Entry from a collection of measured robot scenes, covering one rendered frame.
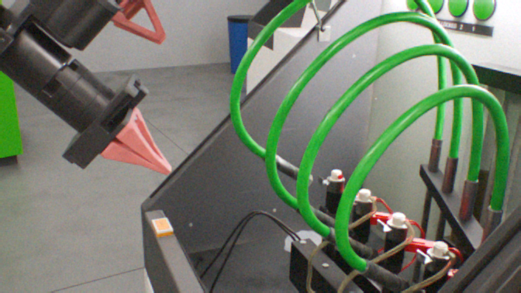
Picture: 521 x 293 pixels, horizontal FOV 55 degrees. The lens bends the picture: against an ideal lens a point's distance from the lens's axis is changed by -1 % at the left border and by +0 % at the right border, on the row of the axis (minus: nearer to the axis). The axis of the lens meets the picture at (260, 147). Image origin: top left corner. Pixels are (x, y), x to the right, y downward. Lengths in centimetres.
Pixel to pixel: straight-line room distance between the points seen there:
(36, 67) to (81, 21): 6
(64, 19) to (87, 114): 9
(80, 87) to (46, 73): 3
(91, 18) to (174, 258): 51
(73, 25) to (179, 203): 64
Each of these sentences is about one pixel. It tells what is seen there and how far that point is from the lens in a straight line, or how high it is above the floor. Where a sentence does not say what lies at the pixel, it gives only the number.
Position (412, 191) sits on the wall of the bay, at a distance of 112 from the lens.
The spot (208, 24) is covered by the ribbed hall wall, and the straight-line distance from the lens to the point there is 776.
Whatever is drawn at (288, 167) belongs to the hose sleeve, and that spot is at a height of 115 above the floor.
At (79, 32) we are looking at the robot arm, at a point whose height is 137.
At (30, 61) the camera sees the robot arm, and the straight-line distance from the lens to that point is 53.
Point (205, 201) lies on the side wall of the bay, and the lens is 110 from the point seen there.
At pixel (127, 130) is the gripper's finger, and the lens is 52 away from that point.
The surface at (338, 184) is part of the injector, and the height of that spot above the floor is 111.
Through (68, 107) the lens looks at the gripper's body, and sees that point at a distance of 53.
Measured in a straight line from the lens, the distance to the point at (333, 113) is 58.
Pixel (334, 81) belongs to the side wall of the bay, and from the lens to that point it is 114.
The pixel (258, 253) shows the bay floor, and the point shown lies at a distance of 114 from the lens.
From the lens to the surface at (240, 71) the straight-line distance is 69.
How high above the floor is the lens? 143
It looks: 20 degrees down
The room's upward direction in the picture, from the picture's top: 2 degrees clockwise
